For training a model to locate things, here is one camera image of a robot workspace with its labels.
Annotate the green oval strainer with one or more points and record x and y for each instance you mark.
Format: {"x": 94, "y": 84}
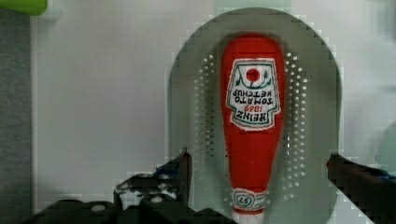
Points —
{"x": 299, "y": 190}

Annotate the green lime toy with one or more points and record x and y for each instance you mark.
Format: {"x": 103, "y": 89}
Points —
{"x": 29, "y": 7}

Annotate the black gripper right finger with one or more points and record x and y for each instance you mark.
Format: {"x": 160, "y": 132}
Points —
{"x": 372, "y": 190}

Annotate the red plush ketchup bottle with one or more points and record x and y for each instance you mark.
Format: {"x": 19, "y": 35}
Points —
{"x": 252, "y": 88}

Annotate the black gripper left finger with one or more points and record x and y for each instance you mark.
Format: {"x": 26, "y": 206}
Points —
{"x": 172, "y": 179}

